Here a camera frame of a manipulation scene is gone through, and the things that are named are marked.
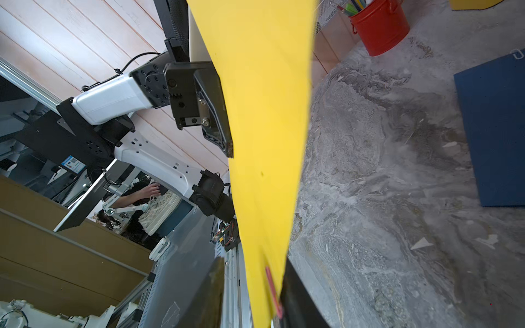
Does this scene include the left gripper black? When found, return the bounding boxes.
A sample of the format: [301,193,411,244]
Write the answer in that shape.
[164,61,234,158]

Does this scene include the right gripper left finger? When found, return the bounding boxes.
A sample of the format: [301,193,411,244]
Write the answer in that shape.
[176,257,225,328]

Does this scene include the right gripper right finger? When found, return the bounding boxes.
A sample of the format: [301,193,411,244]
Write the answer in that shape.
[280,258,329,328]

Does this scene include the pink paperclip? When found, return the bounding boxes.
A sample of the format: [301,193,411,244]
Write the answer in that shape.
[265,266,284,320]

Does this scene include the yellow paper document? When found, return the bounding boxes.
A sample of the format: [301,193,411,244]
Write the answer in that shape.
[189,1,318,327]

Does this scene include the pencils in cup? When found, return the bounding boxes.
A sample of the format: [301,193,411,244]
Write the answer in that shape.
[336,0,367,17]

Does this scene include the red pencil cup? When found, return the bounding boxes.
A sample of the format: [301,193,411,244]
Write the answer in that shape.
[350,0,410,57]

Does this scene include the yellow alarm clock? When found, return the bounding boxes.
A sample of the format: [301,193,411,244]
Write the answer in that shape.
[448,0,503,10]

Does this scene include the blue paper document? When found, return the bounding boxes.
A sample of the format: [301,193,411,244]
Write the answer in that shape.
[454,49,524,207]

